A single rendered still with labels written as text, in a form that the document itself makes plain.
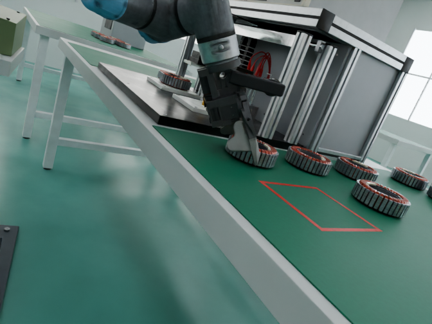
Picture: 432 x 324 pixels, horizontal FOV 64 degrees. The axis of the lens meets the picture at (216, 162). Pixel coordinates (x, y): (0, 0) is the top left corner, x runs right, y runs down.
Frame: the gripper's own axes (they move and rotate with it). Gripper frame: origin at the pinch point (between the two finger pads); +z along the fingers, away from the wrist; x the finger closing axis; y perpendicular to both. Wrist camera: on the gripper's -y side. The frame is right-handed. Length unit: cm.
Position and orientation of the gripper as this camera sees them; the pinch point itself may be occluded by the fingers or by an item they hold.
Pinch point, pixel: (252, 152)
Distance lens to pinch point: 74.7
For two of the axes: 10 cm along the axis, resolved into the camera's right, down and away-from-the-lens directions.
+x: 1.0, 3.5, -9.3
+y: -9.7, 2.6, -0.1
